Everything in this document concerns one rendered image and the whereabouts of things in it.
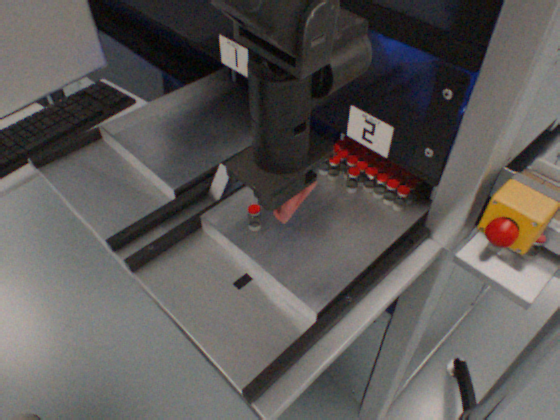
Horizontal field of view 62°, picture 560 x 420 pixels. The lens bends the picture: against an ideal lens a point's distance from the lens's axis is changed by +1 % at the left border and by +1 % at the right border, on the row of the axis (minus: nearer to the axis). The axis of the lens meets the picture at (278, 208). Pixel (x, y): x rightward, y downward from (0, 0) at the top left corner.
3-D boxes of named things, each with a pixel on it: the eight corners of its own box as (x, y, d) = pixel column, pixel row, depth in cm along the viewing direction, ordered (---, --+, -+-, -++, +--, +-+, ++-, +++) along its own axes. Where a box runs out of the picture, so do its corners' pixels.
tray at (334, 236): (331, 142, 95) (333, 128, 93) (442, 206, 83) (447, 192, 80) (202, 229, 79) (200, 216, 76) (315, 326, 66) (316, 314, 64)
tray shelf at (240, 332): (216, 78, 116) (216, 71, 115) (465, 229, 81) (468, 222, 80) (30, 165, 93) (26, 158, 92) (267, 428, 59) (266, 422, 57)
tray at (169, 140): (229, 78, 112) (227, 65, 110) (306, 125, 99) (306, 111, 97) (103, 139, 96) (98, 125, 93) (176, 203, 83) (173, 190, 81)
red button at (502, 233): (491, 225, 67) (501, 206, 64) (518, 240, 65) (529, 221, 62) (478, 239, 65) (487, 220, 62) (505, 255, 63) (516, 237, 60)
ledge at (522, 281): (493, 218, 83) (497, 211, 82) (566, 259, 77) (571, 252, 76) (451, 261, 77) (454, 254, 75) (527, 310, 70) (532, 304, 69)
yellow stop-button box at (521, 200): (499, 205, 72) (517, 170, 67) (545, 230, 68) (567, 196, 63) (474, 230, 68) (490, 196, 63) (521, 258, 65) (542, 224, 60)
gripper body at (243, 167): (335, 160, 50) (341, 102, 44) (267, 209, 45) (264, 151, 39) (292, 134, 53) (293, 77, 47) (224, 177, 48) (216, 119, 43)
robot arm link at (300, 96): (232, 53, 39) (279, 78, 36) (288, 26, 42) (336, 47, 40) (238, 120, 44) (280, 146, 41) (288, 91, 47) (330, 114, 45)
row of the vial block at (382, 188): (331, 161, 91) (333, 142, 88) (407, 207, 82) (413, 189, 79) (323, 166, 90) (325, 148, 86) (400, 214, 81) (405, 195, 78)
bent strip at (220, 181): (223, 186, 86) (221, 162, 82) (234, 194, 85) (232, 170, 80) (161, 226, 79) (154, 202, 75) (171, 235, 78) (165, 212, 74)
